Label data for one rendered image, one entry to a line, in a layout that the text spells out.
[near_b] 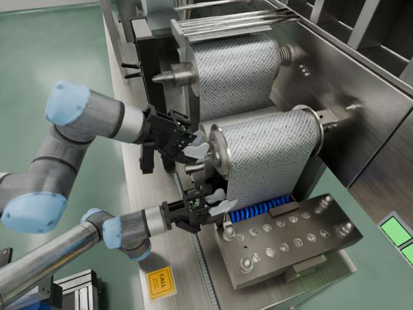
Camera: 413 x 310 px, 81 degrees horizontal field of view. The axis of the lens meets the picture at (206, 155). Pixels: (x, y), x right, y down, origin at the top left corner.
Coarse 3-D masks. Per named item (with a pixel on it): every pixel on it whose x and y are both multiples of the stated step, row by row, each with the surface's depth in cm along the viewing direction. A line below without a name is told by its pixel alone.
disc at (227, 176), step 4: (216, 124) 60; (212, 128) 63; (216, 128) 59; (220, 128) 58; (220, 132) 57; (220, 136) 58; (224, 136) 56; (224, 140) 56; (224, 144) 56; (228, 148) 55; (228, 152) 55; (228, 156) 56; (228, 160) 56; (228, 164) 57; (228, 168) 58; (228, 172) 59; (224, 176) 63; (228, 176) 60
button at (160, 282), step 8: (152, 272) 74; (160, 272) 74; (168, 272) 74; (152, 280) 72; (160, 280) 72; (168, 280) 72; (152, 288) 71; (160, 288) 71; (168, 288) 71; (152, 296) 70; (160, 296) 71
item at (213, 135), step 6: (312, 120) 62; (210, 132) 62; (216, 132) 59; (210, 138) 64; (216, 138) 58; (222, 144) 57; (222, 150) 57; (222, 156) 57; (222, 162) 58; (222, 168) 59; (222, 174) 61
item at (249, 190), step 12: (276, 168) 65; (288, 168) 67; (300, 168) 69; (228, 180) 62; (240, 180) 64; (252, 180) 66; (264, 180) 68; (276, 180) 70; (288, 180) 73; (228, 192) 66; (240, 192) 68; (252, 192) 71; (264, 192) 73; (276, 192) 76; (288, 192) 79; (240, 204) 74; (252, 204) 77
